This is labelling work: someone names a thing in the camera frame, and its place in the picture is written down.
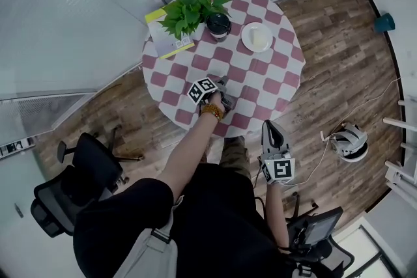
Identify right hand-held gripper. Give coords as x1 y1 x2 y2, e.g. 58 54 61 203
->
259 119 296 186

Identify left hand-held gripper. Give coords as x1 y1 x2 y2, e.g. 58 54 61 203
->
188 75 238 112

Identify pale food slice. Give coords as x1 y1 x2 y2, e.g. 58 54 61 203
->
250 29 267 49

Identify white plate of food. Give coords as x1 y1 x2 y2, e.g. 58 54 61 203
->
240 21 274 52

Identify person's left forearm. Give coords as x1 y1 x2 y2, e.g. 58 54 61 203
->
156 113 223 206

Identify gray shoulder bag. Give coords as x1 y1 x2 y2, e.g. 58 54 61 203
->
121 201 184 278

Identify person's right forearm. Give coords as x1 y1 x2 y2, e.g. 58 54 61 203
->
265 182 291 250

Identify red checkered round table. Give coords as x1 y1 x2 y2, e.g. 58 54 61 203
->
141 0 306 138

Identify person's olive trousers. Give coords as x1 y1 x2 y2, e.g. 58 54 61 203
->
220 136 252 180

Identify black lidded cup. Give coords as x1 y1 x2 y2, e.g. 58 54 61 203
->
205 12 233 43

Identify white headset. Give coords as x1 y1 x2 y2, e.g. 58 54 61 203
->
330 122 369 163

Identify yellow and white book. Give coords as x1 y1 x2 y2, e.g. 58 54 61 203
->
144 5 195 60

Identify green leafy potted plant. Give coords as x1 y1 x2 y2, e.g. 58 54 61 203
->
157 0 233 40

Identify person's black shirt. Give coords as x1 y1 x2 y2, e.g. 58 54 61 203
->
73 162 296 278

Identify black mesh office chair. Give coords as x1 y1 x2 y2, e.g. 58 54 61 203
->
253 191 356 278

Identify teal waste bin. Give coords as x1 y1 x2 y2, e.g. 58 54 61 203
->
373 12 397 34

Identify gray perforated panel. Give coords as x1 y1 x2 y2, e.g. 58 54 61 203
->
0 92 98 145

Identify wooden bead bracelet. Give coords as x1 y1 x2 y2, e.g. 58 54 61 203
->
199 103 225 123

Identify white cable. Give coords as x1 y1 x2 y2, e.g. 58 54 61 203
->
283 76 403 187

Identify white frame rack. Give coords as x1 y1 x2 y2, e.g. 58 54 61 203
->
382 99 417 206

